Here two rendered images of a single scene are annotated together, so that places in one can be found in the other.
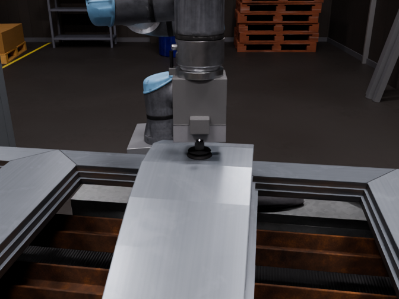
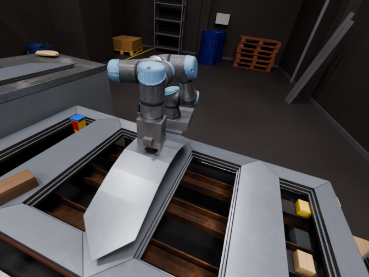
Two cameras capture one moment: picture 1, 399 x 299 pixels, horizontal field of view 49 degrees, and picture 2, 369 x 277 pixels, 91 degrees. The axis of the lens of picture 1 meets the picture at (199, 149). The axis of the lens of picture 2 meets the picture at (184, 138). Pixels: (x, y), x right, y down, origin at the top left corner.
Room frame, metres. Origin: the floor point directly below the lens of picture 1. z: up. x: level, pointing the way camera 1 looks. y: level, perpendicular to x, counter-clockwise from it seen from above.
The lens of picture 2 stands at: (0.18, -0.18, 1.46)
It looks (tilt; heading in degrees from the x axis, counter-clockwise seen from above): 35 degrees down; 8
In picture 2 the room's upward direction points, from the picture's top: 8 degrees clockwise
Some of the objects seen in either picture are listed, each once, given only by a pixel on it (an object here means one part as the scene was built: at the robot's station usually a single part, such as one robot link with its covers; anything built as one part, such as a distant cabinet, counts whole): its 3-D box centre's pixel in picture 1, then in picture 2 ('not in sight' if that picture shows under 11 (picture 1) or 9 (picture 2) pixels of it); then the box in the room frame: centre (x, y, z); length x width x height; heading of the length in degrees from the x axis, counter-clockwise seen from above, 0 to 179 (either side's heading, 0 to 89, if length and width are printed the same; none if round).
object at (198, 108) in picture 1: (198, 104); (150, 130); (0.67, 0.00, 1.12); 0.10 x 0.09 x 0.16; 0
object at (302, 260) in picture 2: not in sight; (303, 262); (0.54, -0.61, 0.79); 0.06 x 0.05 x 0.04; 172
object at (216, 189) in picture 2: (212, 243); (170, 172); (0.90, -0.03, 0.70); 1.66 x 0.08 x 0.05; 82
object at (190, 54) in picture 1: (198, 53); (151, 107); (0.68, 0.00, 1.20); 0.08 x 0.08 x 0.05
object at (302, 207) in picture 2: not in sight; (303, 208); (0.78, -0.68, 0.79); 0.06 x 0.05 x 0.04; 172
